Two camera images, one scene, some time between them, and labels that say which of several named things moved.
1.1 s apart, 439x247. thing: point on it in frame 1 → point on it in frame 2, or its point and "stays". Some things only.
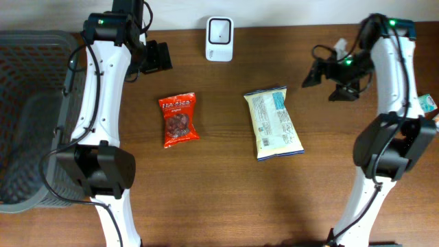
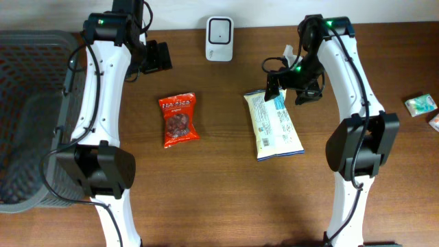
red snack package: [179, 119] stays
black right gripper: [330, 65] → [312, 92]
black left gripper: [160, 57] stays
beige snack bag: [276, 136] stays
